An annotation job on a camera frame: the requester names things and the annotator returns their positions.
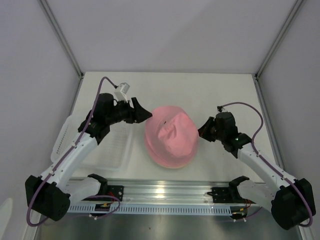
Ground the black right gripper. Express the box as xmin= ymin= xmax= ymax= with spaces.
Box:
xmin=194 ymin=116 xmax=225 ymax=143

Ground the white slotted cable duct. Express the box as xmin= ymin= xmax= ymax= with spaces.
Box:
xmin=67 ymin=203 xmax=247 ymax=216

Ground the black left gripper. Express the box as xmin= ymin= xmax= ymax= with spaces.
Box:
xmin=106 ymin=97 xmax=152 ymax=125

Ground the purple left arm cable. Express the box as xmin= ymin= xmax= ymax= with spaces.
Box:
xmin=26 ymin=76 xmax=121 ymax=227

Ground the aluminium frame post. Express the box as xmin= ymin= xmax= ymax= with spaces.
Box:
xmin=254 ymin=0 xmax=307 ymax=81
xmin=37 ymin=0 xmax=84 ymax=79

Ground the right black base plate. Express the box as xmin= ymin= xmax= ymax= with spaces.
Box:
xmin=206 ymin=186 xmax=242 ymax=204

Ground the pink bucket hat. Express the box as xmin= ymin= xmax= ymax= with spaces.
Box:
xmin=144 ymin=105 xmax=199 ymax=169
xmin=144 ymin=130 xmax=199 ymax=163

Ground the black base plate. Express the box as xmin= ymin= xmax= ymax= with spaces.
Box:
xmin=206 ymin=186 xmax=242 ymax=204
xmin=97 ymin=184 xmax=125 ymax=201

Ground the right aluminium frame post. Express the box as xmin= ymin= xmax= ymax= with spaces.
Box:
xmin=254 ymin=0 xmax=307 ymax=81

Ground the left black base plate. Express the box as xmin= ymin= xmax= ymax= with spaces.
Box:
xmin=97 ymin=184 xmax=125 ymax=201

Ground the aluminium mounting rail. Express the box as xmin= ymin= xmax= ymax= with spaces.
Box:
xmin=67 ymin=179 xmax=276 ymax=205

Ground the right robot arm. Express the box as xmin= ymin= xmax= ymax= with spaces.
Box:
xmin=198 ymin=112 xmax=316 ymax=230

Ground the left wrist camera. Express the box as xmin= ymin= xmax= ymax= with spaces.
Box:
xmin=114 ymin=82 xmax=130 ymax=102

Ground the beige bucket hat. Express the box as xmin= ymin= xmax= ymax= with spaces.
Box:
xmin=155 ymin=161 xmax=192 ymax=170

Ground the left aluminium frame post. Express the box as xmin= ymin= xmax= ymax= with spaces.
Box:
xmin=37 ymin=0 xmax=84 ymax=79

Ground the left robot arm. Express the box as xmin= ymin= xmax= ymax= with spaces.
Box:
xmin=25 ymin=93 xmax=152 ymax=227

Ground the white plastic basket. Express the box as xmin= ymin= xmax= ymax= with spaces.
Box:
xmin=50 ymin=111 xmax=134 ymax=171

